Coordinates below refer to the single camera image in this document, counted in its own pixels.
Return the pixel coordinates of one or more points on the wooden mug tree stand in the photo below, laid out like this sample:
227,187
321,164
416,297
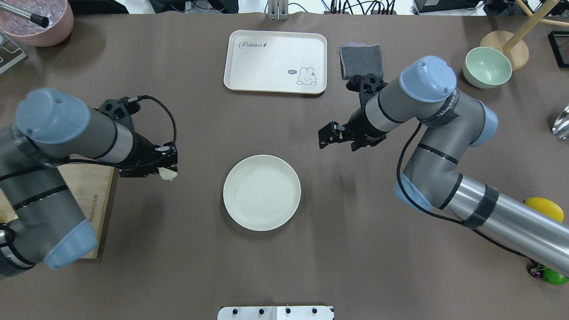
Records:
512,46

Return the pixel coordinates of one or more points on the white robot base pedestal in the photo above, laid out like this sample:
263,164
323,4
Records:
300,312

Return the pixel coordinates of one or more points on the yellow lemon far end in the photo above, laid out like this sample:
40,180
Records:
547,207

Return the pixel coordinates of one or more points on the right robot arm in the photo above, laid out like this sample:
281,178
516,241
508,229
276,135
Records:
427,90

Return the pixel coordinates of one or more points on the metal muddler stick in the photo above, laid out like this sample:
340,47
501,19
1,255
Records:
41,21

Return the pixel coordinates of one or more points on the wooden cutting board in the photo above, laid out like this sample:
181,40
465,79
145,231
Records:
95,200

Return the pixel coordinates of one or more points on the dark cherries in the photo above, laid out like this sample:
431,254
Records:
536,270

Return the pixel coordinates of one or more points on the pink bowl with ice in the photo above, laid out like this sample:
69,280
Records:
59,13

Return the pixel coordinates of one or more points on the grey folded cloth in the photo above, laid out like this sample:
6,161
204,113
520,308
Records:
361,59

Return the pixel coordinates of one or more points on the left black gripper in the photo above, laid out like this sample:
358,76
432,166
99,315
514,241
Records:
143,152

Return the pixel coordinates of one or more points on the mint green bowl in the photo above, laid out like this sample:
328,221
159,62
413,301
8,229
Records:
486,68

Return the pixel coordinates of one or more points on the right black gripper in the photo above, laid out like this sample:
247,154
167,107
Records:
359,127

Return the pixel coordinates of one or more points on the green lime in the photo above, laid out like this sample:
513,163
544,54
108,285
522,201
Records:
553,277

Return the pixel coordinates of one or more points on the metal ice scoop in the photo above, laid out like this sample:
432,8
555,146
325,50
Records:
560,127

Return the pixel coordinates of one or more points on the cream rabbit tray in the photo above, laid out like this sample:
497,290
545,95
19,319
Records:
276,61

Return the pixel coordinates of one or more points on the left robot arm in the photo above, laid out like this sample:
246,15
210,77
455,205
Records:
52,129

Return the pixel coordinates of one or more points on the round cream plate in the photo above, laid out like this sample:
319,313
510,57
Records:
262,193

